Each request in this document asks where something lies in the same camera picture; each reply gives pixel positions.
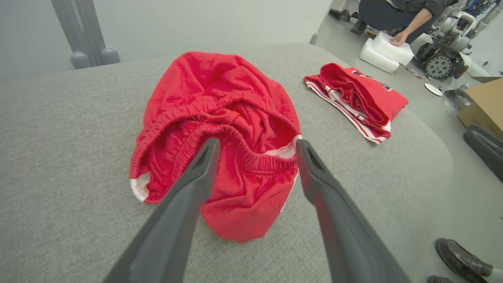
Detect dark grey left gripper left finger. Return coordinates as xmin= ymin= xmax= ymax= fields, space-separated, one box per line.
xmin=103 ymin=138 xmax=221 ymax=283

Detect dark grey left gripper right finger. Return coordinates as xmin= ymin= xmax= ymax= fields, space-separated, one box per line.
xmin=296 ymin=139 xmax=411 ymax=283

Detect red shorts with white trim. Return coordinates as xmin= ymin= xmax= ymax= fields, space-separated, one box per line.
xmin=129 ymin=51 xmax=303 ymax=243

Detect red white numbered jersey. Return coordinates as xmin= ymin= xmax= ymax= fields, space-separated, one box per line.
xmin=303 ymin=63 xmax=409 ymax=145

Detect bare person hand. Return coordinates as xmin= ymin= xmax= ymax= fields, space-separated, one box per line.
xmin=389 ymin=31 xmax=409 ymax=47

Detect grey metal tray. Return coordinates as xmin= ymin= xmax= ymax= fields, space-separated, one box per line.
xmin=444 ymin=88 xmax=474 ymax=112

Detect white foam block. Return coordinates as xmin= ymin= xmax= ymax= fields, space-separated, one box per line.
xmin=359 ymin=38 xmax=400 ymax=75
xmin=372 ymin=31 xmax=415 ymax=66

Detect brown cardboard box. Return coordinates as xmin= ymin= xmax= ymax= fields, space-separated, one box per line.
xmin=457 ymin=77 xmax=503 ymax=140

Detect white grey background robot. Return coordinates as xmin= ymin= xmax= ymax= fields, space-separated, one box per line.
xmin=411 ymin=0 xmax=503 ymax=81

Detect dark shoe of seated person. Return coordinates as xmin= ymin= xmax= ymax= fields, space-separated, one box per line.
xmin=350 ymin=18 xmax=368 ymax=35
xmin=328 ymin=9 xmax=351 ymax=22

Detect seated person dark clothes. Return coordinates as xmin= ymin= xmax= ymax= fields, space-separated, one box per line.
xmin=358 ymin=0 xmax=459 ymax=44

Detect grey partition post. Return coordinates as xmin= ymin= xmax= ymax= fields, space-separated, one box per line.
xmin=51 ymin=0 xmax=121 ymax=70

